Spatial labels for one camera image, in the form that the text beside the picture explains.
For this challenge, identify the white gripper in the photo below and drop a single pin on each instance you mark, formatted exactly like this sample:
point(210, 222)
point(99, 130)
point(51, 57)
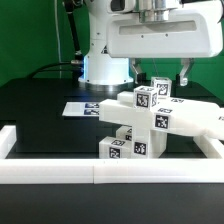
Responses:
point(187, 34)

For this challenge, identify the white tagged cube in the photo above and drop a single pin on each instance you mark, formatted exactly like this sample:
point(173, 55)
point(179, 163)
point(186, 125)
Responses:
point(163, 84)
point(145, 97)

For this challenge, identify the white chair backrest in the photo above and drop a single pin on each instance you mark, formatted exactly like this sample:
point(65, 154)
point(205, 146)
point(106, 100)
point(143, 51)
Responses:
point(173, 115)

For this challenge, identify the white chair seat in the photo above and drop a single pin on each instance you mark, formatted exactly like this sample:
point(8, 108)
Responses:
point(147, 144)

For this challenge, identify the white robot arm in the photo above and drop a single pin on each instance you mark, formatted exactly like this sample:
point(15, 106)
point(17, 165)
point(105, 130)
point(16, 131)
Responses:
point(102, 70)

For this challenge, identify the white base tag plate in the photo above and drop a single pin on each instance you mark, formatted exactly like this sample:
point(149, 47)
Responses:
point(81, 109)

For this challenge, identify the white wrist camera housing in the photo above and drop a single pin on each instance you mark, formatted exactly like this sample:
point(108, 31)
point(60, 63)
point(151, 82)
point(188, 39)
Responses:
point(122, 5)

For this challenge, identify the white U-shaped frame wall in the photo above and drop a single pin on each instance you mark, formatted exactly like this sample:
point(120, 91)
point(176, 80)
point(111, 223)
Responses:
point(99, 171)

